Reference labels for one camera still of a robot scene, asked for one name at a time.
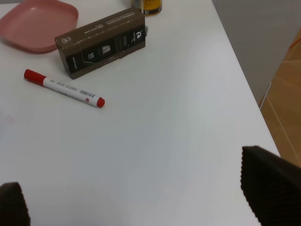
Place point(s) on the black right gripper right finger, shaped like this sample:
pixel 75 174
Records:
pixel 271 186

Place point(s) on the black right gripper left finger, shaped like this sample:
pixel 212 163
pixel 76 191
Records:
pixel 13 208

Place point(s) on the red white marker pen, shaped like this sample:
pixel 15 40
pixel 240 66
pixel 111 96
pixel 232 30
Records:
pixel 62 88

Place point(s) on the cardboard box beside table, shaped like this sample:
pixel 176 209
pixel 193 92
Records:
pixel 281 106

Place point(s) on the pink square plate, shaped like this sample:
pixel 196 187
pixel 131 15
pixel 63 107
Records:
pixel 33 25

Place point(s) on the brown coffee capsule box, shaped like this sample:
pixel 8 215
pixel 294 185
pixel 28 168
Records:
pixel 102 42

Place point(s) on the yellow drink can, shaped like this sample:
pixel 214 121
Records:
pixel 148 7

